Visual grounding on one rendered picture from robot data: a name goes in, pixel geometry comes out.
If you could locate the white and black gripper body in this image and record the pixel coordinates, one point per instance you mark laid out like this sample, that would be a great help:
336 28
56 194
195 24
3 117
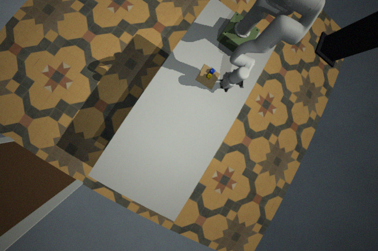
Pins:
226 83

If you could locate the tan flat mat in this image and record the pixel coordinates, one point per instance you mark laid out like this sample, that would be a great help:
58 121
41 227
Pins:
205 81

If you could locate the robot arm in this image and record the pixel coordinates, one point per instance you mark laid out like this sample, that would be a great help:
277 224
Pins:
282 28

